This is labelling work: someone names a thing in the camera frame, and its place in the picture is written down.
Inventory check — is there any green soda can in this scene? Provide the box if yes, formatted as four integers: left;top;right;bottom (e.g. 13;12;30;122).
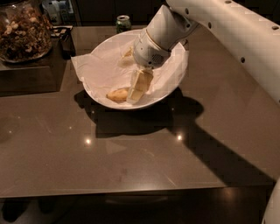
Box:
115;15;131;33

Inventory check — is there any white paper liner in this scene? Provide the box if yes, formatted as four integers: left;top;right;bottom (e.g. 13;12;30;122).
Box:
70;28;189;107

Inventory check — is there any dark wooden tray box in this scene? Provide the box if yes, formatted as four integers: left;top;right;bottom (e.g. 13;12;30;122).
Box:
0;38;67;96

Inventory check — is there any dark small box item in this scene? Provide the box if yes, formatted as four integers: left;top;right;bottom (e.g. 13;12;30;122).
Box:
51;26;76;60

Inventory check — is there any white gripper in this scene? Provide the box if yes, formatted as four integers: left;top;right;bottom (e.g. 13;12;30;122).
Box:
122;29;171;104

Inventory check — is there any glass jar of snacks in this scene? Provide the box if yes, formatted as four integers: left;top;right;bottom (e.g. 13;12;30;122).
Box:
0;0;53;63

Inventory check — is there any white bowl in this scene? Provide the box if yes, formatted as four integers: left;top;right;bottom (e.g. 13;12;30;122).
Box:
80;29;187;111

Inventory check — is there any yellow banana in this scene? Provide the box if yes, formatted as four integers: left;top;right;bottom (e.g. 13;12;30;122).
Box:
106;87;129;102

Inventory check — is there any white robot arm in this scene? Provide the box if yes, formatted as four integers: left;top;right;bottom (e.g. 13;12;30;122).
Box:
133;0;280;186

